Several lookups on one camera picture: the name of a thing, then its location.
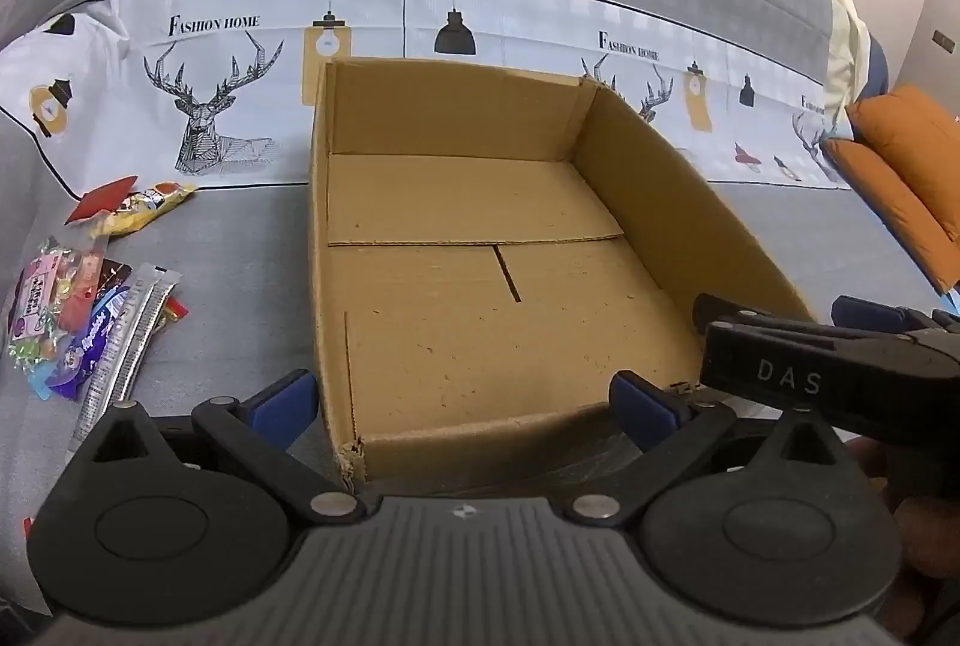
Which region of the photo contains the cardboard box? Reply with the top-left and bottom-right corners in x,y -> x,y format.
307,56 -> 822,493

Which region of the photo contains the red white cookie packet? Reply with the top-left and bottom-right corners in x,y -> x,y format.
71,274 -> 151,448

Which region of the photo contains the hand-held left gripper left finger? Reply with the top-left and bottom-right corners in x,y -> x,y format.
71,370 -> 383,528

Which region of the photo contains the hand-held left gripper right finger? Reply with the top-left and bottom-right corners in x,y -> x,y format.
559,372 -> 856,528

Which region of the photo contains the orange pillow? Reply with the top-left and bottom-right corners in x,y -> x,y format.
846,85 -> 960,242
821,137 -> 960,296

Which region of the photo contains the purple snack packet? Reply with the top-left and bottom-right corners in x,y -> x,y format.
45,286 -> 132,401

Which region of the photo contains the person's right hand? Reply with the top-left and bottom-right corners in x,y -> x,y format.
847,437 -> 960,641

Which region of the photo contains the pink candy bag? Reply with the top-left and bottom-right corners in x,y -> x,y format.
6,235 -> 106,384

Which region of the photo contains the cream cloth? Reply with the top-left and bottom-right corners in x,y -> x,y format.
823,0 -> 871,114

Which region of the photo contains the yellow cartoon snack packet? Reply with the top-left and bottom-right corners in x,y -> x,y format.
94,181 -> 197,238

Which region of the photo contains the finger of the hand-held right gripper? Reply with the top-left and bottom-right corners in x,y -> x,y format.
831,295 -> 960,336
694,293 -> 818,327

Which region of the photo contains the dark blue packet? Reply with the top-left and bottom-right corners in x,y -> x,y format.
112,265 -> 182,403

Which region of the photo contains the dark blue pillow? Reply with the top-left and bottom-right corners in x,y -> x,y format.
862,34 -> 890,95

